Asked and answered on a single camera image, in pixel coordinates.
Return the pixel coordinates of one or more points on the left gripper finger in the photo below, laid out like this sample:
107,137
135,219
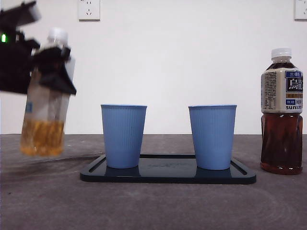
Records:
54,72

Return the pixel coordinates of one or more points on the clear bottle of pale tea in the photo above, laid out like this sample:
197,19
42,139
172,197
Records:
43,134

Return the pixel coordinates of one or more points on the brown oolong tea bottle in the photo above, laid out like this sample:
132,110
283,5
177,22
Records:
281,143

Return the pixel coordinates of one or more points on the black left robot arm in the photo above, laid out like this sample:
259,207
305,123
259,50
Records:
14,67

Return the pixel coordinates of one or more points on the blue ribbed plastic cup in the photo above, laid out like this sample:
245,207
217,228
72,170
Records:
123,136
212,136

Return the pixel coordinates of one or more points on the dark blue rectangular tray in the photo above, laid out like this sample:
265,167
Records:
168,175

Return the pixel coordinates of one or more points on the left wrist grey camera box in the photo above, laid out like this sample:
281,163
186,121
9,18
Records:
34,12

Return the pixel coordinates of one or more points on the white wall socket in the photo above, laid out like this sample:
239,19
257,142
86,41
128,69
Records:
301,9
89,10

